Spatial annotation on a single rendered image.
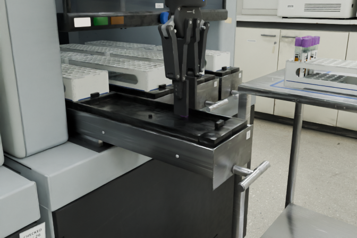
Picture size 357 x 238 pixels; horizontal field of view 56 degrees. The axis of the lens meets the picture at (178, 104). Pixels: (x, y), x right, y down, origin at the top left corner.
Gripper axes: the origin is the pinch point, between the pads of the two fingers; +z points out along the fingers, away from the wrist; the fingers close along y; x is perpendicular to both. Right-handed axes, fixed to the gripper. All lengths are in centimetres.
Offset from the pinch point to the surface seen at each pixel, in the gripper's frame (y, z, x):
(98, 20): 5.2, -13.9, -17.6
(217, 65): -37.8, 1.0, -15.0
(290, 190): -65, 51, 3
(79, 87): 8.1, -0.1, -21.8
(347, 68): -28.5, -3.5, 22.8
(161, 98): -6.6, 3.9, -11.4
